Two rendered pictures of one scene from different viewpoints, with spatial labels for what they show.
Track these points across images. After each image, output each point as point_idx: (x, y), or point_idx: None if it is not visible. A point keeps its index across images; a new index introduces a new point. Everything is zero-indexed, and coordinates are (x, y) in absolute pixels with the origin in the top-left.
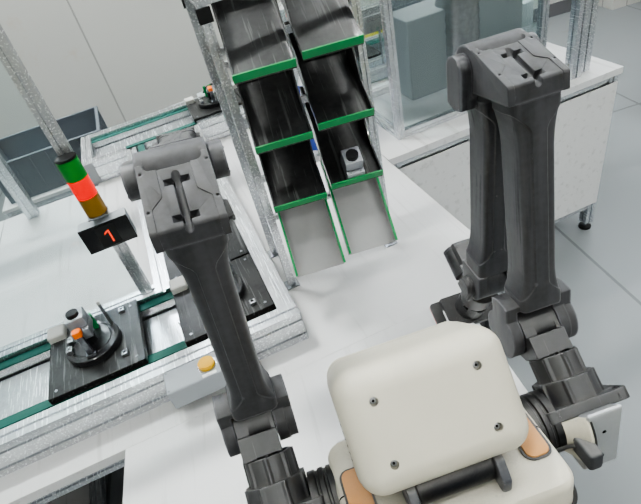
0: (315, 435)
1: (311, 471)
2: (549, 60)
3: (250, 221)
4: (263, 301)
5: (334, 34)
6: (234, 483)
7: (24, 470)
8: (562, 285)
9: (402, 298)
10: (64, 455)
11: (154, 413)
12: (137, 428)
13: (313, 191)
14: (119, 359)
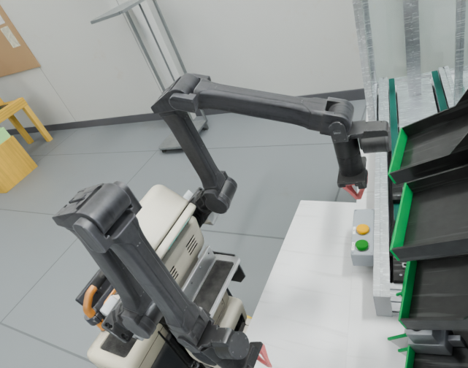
0: (295, 286)
1: (196, 211)
2: (61, 212)
3: None
4: (402, 274)
5: (439, 225)
6: (298, 243)
7: (374, 165)
8: (124, 313)
9: None
10: (372, 179)
11: None
12: (366, 207)
13: None
14: (401, 187)
